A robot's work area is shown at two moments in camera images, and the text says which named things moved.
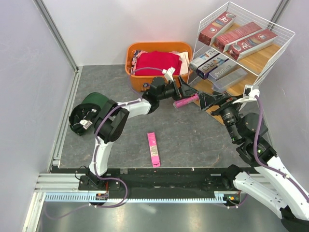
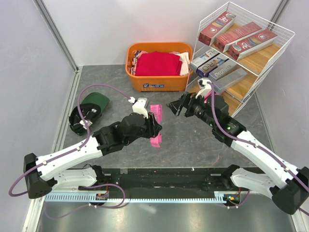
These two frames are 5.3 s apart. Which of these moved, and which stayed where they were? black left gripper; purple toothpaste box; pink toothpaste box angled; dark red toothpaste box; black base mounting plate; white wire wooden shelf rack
Moved: black left gripper; pink toothpaste box angled
Stayed: purple toothpaste box; white wire wooden shelf rack; black base mounting plate; dark red toothpaste box
